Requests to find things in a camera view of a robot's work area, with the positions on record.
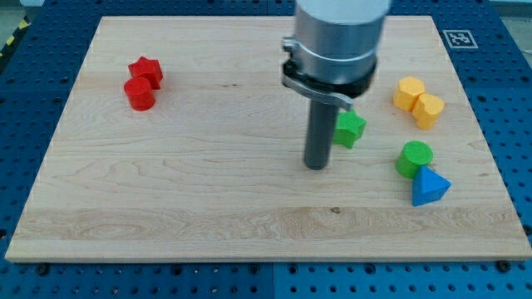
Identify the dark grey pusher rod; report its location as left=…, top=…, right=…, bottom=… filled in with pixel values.
left=303, top=101, right=339, bottom=170

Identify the black clamp with metal lever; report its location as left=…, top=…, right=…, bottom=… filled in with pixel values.
left=281, top=37, right=377, bottom=110

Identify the blue triangle block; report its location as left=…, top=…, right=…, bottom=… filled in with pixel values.
left=411, top=166, right=451, bottom=207

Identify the green star block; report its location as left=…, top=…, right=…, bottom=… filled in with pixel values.
left=332, top=110, right=367, bottom=149

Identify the yellow hexagon block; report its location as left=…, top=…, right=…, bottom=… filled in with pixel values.
left=392, top=76, right=426, bottom=111

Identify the yellow heart block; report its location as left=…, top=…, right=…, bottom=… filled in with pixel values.
left=411, top=93, right=445, bottom=130

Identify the green cylinder block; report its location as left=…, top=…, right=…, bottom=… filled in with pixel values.
left=395, top=140, right=433, bottom=179

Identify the white fiducial marker tag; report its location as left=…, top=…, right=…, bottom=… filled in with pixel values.
left=443, top=29, right=478, bottom=49

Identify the wooden board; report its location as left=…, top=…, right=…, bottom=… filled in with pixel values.
left=6, top=16, right=531, bottom=263

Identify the red star block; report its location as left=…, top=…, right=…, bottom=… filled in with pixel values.
left=128, top=56, right=164, bottom=90

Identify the red cylinder block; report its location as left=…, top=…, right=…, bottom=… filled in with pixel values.
left=123, top=77, right=155, bottom=111

